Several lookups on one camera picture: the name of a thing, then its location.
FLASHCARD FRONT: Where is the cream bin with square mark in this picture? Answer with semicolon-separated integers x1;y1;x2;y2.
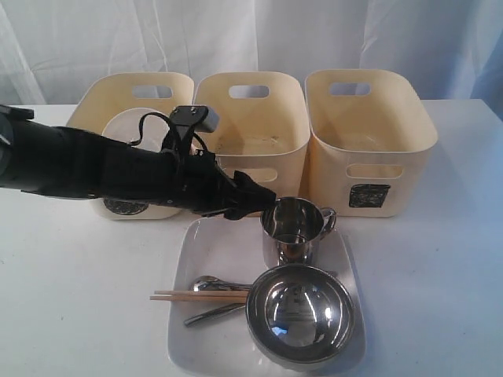
305;69;438;218

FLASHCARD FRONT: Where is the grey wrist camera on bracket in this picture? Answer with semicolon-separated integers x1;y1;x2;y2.
169;105;219;134

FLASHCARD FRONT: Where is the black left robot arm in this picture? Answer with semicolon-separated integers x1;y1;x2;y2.
1;105;277;220

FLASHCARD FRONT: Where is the white square plate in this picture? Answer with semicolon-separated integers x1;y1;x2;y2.
167;218;360;376

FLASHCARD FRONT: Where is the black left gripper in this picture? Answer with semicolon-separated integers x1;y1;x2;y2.
157;151;276;221

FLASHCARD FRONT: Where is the stainless steel bowl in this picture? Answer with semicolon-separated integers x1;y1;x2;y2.
245;264;356;372

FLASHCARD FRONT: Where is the stainless steel spoon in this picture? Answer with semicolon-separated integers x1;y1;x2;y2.
189;276;252;291

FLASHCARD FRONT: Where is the white plastic bowl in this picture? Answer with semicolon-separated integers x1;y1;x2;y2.
101;108;169;152

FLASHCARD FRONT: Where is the cream bin with circle mark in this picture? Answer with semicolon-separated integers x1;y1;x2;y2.
66;72;194;220

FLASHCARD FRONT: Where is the stainless steel knife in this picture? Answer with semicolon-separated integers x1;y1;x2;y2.
184;303;245;328

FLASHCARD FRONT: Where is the white backdrop curtain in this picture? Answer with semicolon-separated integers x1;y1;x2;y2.
1;1;502;113

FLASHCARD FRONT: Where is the cream bin with triangle mark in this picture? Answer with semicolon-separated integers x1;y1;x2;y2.
193;71;311;197

